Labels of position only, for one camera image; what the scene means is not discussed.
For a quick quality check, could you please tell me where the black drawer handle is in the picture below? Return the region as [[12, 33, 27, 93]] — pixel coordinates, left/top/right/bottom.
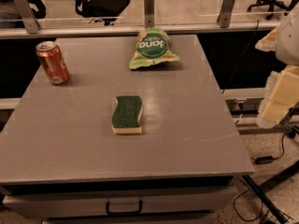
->
[[106, 201, 143, 217]]

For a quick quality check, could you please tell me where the left metal railing bracket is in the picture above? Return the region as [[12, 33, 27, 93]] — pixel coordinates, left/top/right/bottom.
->
[[13, 0, 39, 35]]

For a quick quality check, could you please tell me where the black metal stand leg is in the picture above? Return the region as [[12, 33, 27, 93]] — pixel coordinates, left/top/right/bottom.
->
[[242, 161, 299, 224]]

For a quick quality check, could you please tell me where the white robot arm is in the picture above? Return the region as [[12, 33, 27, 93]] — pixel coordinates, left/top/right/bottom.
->
[[276, 8, 299, 65]]

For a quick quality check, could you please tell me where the dark chair at left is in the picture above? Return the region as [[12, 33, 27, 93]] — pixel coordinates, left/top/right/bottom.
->
[[0, 0, 47, 29]]

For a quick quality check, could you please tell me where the grey table drawer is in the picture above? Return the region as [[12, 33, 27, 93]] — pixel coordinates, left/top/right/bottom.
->
[[4, 186, 237, 218]]

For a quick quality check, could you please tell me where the green and yellow sponge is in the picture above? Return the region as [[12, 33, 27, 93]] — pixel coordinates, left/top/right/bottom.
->
[[111, 96, 143, 134]]

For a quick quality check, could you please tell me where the green snack bag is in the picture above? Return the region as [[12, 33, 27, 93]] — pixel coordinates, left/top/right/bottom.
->
[[129, 27, 179, 70]]

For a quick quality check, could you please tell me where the black office chair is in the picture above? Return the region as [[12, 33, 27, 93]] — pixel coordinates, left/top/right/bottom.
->
[[75, 0, 130, 26]]

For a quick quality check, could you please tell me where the black power adapter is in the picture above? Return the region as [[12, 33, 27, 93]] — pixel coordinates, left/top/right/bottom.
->
[[254, 156, 275, 164]]

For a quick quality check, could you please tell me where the orange soda can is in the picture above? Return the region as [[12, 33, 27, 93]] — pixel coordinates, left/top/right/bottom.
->
[[36, 41, 70, 85]]

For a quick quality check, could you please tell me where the middle metal railing bracket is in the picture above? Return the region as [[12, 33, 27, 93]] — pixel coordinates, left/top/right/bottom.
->
[[144, 0, 154, 28]]

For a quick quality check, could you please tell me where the metal railing bracket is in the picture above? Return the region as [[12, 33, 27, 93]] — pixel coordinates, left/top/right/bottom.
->
[[217, 0, 235, 28], [144, 0, 154, 28], [13, 0, 39, 35]]

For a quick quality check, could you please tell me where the yellow foam block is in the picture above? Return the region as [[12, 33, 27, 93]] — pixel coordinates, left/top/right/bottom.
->
[[256, 65, 299, 129]]

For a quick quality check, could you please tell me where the right metal railing bracket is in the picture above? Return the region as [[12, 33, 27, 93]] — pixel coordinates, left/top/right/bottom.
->
[[217, 0, 235, 28]]

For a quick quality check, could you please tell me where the black hanging cable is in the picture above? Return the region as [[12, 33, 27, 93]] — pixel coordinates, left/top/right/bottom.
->
[[221, 19, 261, 95]]

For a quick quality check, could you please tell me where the black floor cable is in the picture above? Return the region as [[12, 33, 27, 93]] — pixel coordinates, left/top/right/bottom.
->
[[233, 187, 265, 223]]

